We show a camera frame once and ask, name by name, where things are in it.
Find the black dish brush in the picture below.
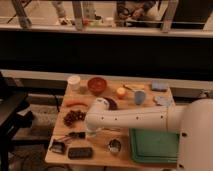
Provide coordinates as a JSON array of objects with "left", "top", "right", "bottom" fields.
[{"left": 49, "top": 132, "right": 86, "bottom": 154}]

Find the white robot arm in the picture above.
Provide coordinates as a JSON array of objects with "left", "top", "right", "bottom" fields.
[{"left": 85, "top": 98, "right": 213, "bottom": 171}]

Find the red bowl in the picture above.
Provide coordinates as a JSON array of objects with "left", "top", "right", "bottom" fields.
[{"left": 87, "top": 77, "right": 107, "bottom": 95}]

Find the orange fruit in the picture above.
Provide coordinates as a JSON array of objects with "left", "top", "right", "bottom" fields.
[{"left": 116, "top": 87, "right": 127, "bottom": 99}]

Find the yellow banana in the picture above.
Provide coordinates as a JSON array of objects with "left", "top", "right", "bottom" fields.
[{"left": 123, "top": 84, "right": 145, "bottom": 91}]

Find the white plastic cup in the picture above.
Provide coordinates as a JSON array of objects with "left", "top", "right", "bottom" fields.
[{"left": 67, "top": 75, "right": 81, "bottom": 91}]

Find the blue cup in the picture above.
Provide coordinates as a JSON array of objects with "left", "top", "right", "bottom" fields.
[{"left": 134, "top": 90, "right": 146, "bottom": 105}]

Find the dark grape bunch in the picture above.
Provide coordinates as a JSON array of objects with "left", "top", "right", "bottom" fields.
[{"left": 63, "top": 110, "right": 86, "bottom": 127}]

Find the blue sponge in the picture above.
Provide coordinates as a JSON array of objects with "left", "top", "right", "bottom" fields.
[{"left": 151, "top": 82, "right": 168, "bottom": 92}]

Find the small metal cup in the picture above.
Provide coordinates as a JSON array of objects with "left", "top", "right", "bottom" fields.
[{"left": 108, "top": 139, "right": 121, "bottom": 155}]

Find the blue grey cloth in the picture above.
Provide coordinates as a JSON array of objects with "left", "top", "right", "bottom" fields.
[{"left": 154, "top": 96, "right": 172, "bottom": 107}]

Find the wooden table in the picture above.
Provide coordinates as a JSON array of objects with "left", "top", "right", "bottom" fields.
[{"left": 45, "top": 79, "right": 173, "bottom": 169}]

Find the green plastic tray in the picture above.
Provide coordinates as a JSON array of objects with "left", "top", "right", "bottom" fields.
[{"left": 129, "top": 129, "right": 179, "bottom": 164}]

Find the black chair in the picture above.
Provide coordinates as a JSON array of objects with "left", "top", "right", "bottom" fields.
[{"left": 0, "top": 72, "right": 34, "bottom": 171}]

